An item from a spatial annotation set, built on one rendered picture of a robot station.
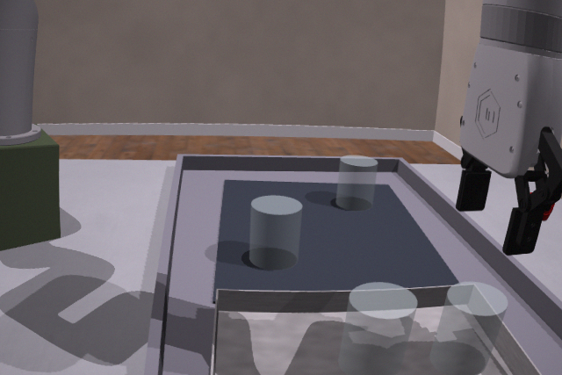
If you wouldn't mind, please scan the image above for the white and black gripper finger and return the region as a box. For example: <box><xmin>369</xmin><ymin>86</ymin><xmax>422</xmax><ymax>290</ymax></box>
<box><xmin>456</xmin><ymin>149</ymin><xmax>492</xmax><ymax>212</ymax></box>
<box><xmin>502</xmin><ymin>126</ymin><xmax>562</xmax><ymax>256</ymax></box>

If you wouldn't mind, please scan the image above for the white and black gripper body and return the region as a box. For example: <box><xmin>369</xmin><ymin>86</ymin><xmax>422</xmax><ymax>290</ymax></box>
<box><xmin>459</xmin><ymin>38</ymin><xmax>562</xmax><ymax>178</ymax></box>

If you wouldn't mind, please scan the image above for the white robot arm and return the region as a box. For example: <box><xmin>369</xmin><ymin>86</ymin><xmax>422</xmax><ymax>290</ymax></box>
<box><xmin>0</xmin><ymin>0</ymin><xmax>562</xmax><ymax>146</ymax></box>

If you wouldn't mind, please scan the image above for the clear glass cylinder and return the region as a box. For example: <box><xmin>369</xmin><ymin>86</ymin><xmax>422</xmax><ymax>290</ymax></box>
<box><xmin>249</xmin><ymin>195</ymin><xmax>302</xmax><ymax>270</ymax></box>
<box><xmin>336</xmin><ymin>155</ymin><xmax>378</xmax><ymax>211</ymax></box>
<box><xmin>429</xmin><ymin>282</ymin><xmax>508</xmax><ymax>375</ymax></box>
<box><xmin>338</xmin><ymin>282</ymin><xmax>418</xmax><ymax>375</ymax></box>

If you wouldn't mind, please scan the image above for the dark grey flat mat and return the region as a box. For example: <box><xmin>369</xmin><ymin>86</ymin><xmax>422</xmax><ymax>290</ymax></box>
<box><xmin>213</xmin><ymin>180</ymin><xmax>459</xmax><ymax>304</ymax></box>

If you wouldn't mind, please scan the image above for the red square tin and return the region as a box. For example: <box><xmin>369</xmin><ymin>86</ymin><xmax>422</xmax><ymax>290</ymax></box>
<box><xmin>543</xmin><ymin>204</ymin><xmax>555</xmax><ymax>220</ymax></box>

